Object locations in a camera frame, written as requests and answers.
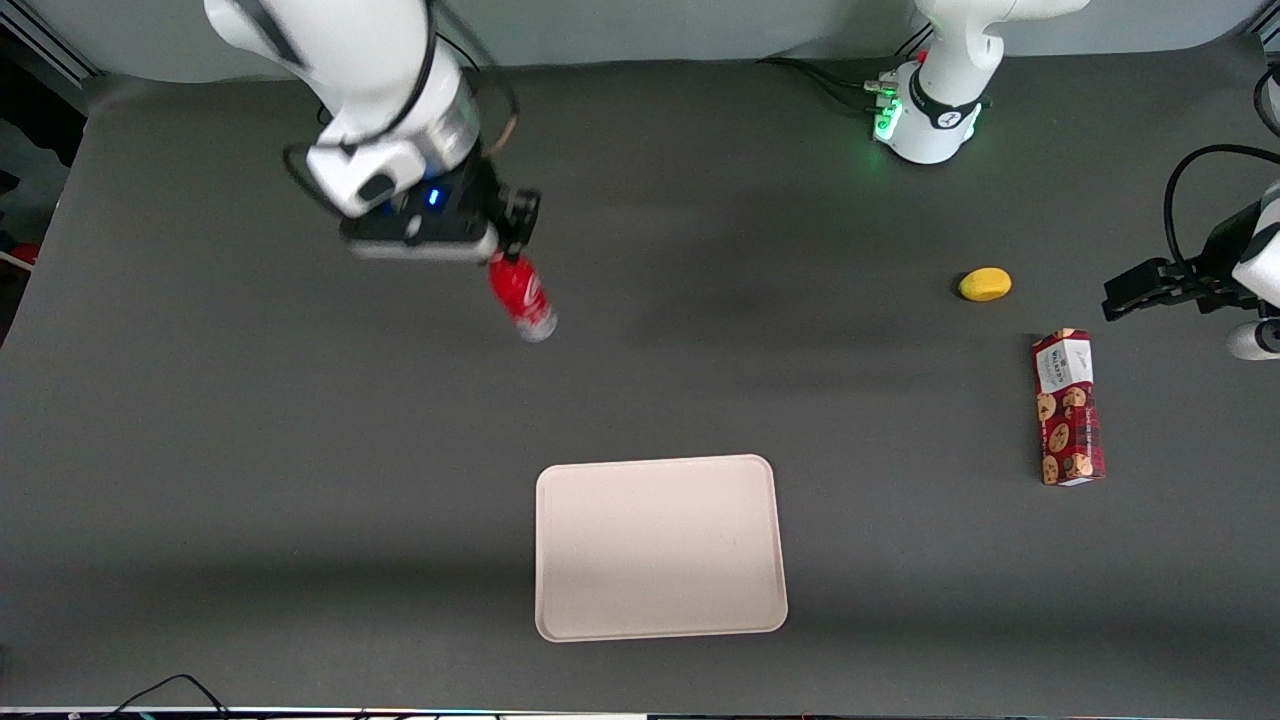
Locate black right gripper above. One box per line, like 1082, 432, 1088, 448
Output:
340, 160, 542, 264

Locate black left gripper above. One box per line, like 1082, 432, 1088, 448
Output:
1102, 200, 1264, 322

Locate red coke bottle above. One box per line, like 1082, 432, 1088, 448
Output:
487, 255, 559, 344

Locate beige plastic tray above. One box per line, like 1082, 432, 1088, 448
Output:
535, 454, 789, 643

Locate red tartan cookie box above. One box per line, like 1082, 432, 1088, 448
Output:
1032, 328, 1107, 487

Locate yellow lemon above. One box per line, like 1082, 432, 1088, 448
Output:
958, 267, 1013, 302

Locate black looped wrist cable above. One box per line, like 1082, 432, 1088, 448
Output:
1163, 144, 1280, 277

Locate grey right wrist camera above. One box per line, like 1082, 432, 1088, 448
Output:
347, 232, 500, 265

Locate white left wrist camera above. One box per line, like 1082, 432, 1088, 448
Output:
1227, 319, 1280, 362

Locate black cable beside table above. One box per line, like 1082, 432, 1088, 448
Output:
1254, 64, 1280, 137

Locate black left arm base cables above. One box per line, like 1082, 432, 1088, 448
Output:
755, 55, 901, 116

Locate aluminium frame rail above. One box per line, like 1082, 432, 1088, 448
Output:
0, 0, 103, 87

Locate black cable at table edge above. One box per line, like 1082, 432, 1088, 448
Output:
100, 674, 233, 720

